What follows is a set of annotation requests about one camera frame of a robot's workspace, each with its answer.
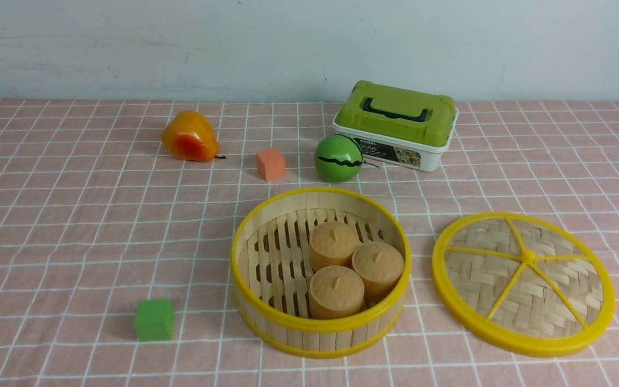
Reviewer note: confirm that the green foam cube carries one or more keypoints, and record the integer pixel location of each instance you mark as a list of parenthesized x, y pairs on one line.
[(154, 319)]

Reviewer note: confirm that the tan bun front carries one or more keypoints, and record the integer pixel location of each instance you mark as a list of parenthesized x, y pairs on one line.
[(335, 292)]

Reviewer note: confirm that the pink grid tablecloth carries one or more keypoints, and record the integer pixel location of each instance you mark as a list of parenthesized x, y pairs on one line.
[(96, 215)]

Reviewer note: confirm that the tan bun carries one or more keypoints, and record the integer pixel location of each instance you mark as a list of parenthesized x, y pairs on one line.
[(380, 266), (335, 292), (332, 244)]

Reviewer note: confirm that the orange foam cube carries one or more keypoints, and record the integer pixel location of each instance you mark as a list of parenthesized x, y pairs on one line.
[(270, 164)]

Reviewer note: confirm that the yellow bamboo steamer basket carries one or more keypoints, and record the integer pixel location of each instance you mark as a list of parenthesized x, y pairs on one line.
[(271, 272)]

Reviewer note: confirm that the tan bun right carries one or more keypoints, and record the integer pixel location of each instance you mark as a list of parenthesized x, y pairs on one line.
[(380, 266)]

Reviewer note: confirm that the green lidded white box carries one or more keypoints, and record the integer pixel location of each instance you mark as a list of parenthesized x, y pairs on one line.
[(405, 127)]

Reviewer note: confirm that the yellow bamboo steamer lid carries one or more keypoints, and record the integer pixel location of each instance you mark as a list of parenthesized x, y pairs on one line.
[(522, 284)]

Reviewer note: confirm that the tan bun back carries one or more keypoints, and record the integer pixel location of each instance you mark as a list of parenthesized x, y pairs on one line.
[(332, 244)]

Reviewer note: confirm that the green toy watermelon ball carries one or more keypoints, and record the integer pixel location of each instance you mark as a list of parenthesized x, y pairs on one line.
[(338, 158)]

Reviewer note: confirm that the orange toy pear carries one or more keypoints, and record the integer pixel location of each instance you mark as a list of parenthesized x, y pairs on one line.
[(190, 137)]

